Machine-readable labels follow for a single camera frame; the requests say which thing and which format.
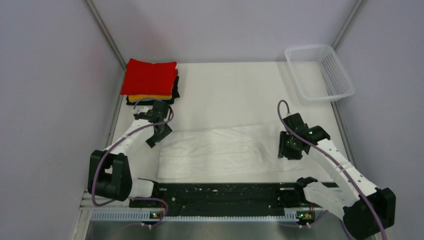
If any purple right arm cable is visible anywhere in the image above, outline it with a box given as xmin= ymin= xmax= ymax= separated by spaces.
xmin=276 ymin=99 xmax=388 ymax=240

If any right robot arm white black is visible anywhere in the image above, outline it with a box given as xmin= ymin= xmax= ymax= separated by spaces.
xmin=279 ymin=113 xmax=396 ymax=240

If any white t shirt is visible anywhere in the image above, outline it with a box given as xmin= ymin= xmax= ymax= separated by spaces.
xmin=157 ymin=122 xmax=304 ymax=179

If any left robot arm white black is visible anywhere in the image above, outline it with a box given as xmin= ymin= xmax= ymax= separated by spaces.
xmin=87 ymin=99 xmax=174 ymax=207

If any yellow folded t shirt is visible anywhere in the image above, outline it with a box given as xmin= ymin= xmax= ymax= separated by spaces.
xmin=127 ymin=94 xmax=173 ymax=103

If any white plastic basket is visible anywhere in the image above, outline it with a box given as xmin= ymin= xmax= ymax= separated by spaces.
xmin=284 ymin=44 xmax=356 ymax=105

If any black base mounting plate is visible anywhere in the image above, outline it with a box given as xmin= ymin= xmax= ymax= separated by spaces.
xmin=129 ymin=182 xmax=318 ymax=217

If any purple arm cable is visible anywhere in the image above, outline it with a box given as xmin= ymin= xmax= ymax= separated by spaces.
xmin=91 ymin=97 xmax=175 ymax=229
xmin=276 ymin=99 xmax=388 ymax=240

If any white slotted cable duct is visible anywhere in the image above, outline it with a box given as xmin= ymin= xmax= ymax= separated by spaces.
xmin=90 ymin=210 xmax=312 ymax=223

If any black folded t shirt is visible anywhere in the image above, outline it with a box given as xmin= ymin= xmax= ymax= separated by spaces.
xmin=126 ymin=70 xmax=180 ymax=106

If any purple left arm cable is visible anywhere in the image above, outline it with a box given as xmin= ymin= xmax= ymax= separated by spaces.
xmin=91 ymin=97 xmax=175 ymax=229

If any red folded t shirt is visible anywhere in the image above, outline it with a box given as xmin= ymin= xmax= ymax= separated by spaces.
xmin=120 ymin=58 xmax=177 ymax=96

